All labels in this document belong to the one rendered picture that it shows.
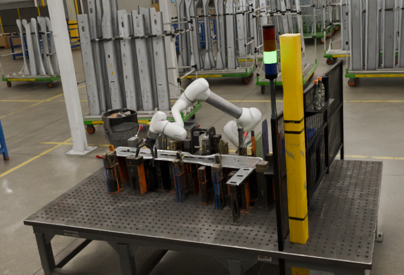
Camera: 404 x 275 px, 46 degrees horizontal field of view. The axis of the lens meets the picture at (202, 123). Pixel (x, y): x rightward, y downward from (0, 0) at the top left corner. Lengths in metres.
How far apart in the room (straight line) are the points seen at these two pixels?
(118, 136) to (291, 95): 4.13
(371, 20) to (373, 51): 0.62
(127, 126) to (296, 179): 3.93
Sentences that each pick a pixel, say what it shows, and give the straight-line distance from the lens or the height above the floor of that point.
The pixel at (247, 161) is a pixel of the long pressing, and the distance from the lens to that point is 3.66.
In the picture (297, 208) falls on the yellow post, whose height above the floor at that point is 0.94.
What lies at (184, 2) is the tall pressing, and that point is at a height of 1.94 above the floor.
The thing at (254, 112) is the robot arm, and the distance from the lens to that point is 4.28.
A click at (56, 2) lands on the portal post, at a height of 2.27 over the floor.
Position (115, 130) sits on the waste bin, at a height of 0.53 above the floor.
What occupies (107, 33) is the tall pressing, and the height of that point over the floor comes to 1.66.
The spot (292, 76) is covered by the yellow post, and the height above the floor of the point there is 1.77.
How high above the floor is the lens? 2.32
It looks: 16 degrees down
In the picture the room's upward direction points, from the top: 6 degrees counter-clockwise
